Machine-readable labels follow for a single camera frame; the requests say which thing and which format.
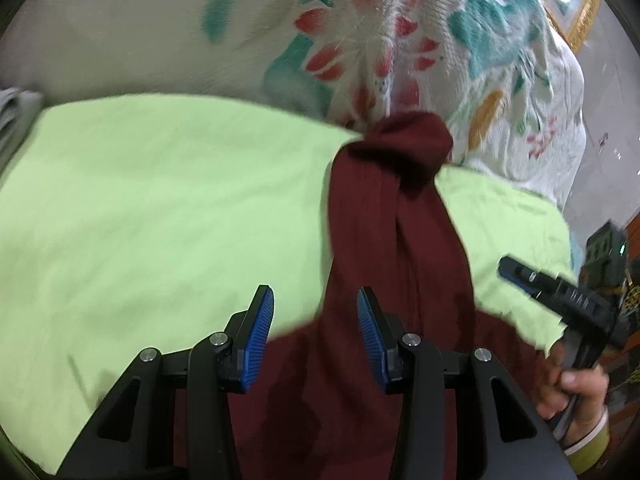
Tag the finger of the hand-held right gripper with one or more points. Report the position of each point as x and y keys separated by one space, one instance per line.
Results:
x=520 y=272

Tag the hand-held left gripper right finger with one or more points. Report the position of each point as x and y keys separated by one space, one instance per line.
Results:
x=372 y=345

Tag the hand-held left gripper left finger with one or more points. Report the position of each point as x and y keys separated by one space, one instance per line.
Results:
x=255 y=345

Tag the maroon knit sweater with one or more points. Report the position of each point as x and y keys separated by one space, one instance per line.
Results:
x=400 y=235

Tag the person's right forearm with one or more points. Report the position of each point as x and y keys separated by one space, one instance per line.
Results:
x=590 y=450

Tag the person's right hand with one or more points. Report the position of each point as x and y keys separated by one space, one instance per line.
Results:
x=585 y=390

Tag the light green bed sheet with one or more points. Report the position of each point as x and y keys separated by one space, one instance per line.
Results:
x=150 y=210

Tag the gold framed picture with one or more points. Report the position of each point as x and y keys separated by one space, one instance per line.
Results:
x=585 y=15

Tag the white floral quilt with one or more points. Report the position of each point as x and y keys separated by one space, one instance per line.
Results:
x=350 y=35

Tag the grey towel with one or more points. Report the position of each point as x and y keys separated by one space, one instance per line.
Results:
x=15 y=115

